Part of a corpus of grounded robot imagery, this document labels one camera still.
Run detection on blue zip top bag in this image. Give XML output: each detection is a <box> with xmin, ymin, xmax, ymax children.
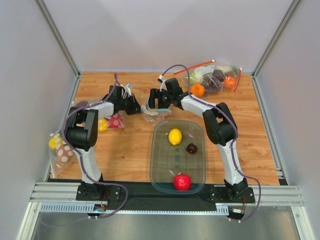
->
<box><xmin>141</xmin><ymin>102</ymin><xmax>172</xmax><ymax>125</ymax></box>

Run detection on yellow fake lemon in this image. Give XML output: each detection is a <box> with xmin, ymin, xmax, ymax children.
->
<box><xmin>168</xmin><ymin>128</ymin><xmax>183</xmax><ymax>146</ymax></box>

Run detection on dark purple fake plum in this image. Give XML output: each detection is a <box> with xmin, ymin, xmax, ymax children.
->
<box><xmin>186</xmin><ymin>143</ymin><xmax>198</xmax><ymax>155</ymax></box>

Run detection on red fake apple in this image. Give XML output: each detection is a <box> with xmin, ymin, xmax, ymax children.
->
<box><xmin>173</xmin><ymin>174</ymin><xmax>192</xmax><ymax>191</ymax></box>

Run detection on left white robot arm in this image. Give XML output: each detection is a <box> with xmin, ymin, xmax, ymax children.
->
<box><xmin>62</xmin><ymin>83</ymin><xmax>141</xmax><ymax>201</ymax></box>

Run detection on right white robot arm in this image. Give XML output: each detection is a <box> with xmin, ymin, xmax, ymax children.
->
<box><xmin>147</xmin><ymin>78</ymin><xmax>248</xmax><ymax>198</ymax></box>

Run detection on clear bag with mushroom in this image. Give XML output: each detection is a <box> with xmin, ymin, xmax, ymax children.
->
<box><xmin>98</xmin><ymin>112</ymin><xmax>125</xmax><ymax>132</ymax></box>

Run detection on red spotted fake mushroom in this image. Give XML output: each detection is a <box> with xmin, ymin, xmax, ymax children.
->
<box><xmin>107</xmin><ymin>113</ymin><xmax>124</xmax><ymax>129</ymax></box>

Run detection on orange fake tangerine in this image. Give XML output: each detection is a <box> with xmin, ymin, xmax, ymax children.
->
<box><xmin>189</xmin><ymin>83</ymin><xmax>205</xmax><ymax>98</ymax></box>

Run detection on green fake cabbage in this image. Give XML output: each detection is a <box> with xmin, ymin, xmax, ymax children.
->
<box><xmin>189</xmin><ymin>71</ymin><xmax>203</xmax><ymax>85</ymax></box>

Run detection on yellow fake pepper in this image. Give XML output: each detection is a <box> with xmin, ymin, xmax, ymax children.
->
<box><xmin>98</xmin><ymin>118</ymin><xmax>109</xmax><ymax>132</ymax></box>

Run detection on red zip bag back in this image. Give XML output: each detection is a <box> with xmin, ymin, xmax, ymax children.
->
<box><xmin>173</xmin><ymin>60</ymin><xmax>242</xmax><ymax>98</ymax></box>

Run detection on fake purple grapes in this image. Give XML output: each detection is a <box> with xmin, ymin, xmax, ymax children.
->
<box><xmin>201</xmin><ymin>69</ymin><xmax>225</xmax><ymax>93</ymax></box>

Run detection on clear bag far left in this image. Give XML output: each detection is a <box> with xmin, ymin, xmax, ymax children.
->
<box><xmin>48</xmin><ymin>128</ymin><xmax>77</xmax><ymax>178</ymax></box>

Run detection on clear plastic tub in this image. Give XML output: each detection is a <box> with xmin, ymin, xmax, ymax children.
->
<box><xmin>149</xmin><ymin>120</ymin><xmax>206</xmax><ymax>195</ymax></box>

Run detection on black base strip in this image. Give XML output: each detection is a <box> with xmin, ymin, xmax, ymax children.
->
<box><xmin>76</xmin><ymin>181</ymin><xmax>258</xmax><ymax>212</ymax></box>

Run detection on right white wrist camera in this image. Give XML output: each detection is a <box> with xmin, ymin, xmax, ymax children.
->
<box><xmin>158</xmin><ymin>75</ymin><xmax>167</xmax><ymax>91</ymax></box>

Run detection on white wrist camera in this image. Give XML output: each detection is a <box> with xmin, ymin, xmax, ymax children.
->
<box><xmin>158</xmin><ymin>75</ymin><xmax>167</xmax><ymax>91</ymax></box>
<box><xmin>120</xmin><ymin>83</ymin><xmax>133</xmax><ymax>99</ymax></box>

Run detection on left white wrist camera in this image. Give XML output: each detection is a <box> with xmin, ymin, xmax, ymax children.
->
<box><xmin>120</xmin><ymin>83</ymin><xmax>133</xmax><ymax>99</ymax></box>

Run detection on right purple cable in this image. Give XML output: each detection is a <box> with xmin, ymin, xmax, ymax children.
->
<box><xmin>159</xmin><ymin>63</ymin><xmax>262</xmax><ymax>223</ymax></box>

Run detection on purple cable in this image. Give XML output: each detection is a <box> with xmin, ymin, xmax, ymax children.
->
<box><xmin>159</xmin><ymin>63</ymin><xmax>262</xmax><ymax>223</ymax></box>
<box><xmin>61</xmin><ymin>72</ymin><xmax>130</xmax><ymax>221</ymax></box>

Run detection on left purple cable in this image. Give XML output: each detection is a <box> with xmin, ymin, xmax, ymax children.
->
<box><xmin>61</xmin><ymin>72</ymin><xmax>130</xmax><ymax>221</ymax></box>

